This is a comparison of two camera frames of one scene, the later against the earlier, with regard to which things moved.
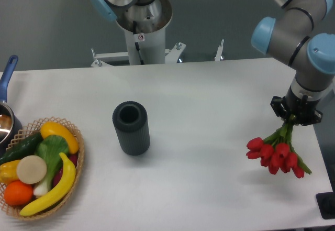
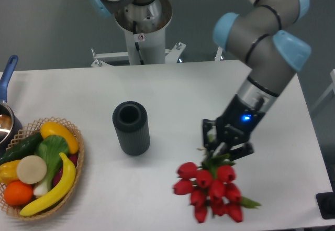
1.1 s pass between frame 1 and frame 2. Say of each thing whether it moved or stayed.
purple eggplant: stayed
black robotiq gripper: moved
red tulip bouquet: moved
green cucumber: stayed
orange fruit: stayed
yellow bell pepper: stayed
